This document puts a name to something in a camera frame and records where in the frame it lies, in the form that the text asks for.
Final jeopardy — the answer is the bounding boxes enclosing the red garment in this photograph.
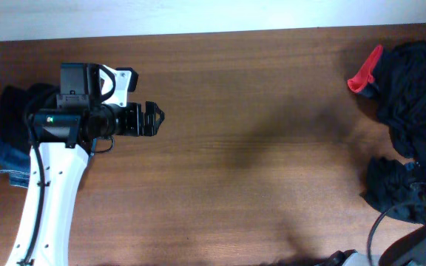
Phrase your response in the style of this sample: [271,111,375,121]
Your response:
[347,44,384,94]

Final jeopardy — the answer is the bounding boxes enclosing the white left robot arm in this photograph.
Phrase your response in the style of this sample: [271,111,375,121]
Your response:
[6,83,165,265]

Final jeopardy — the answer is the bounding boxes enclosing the folded black garment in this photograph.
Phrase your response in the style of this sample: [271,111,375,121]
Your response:
[0,83,59,154]

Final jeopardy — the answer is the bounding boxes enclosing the black clothes pile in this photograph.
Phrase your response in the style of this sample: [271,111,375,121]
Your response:
[356,41,426,162]

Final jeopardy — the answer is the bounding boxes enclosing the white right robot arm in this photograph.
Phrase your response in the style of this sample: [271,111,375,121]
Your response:
[321,225,426,266]

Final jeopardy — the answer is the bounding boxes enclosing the folded blue jeans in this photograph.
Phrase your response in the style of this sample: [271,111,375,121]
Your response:
[0,140,30,188]

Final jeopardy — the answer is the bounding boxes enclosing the black Nike t-shirt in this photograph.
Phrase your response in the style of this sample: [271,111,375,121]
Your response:
[362,157,426,224]

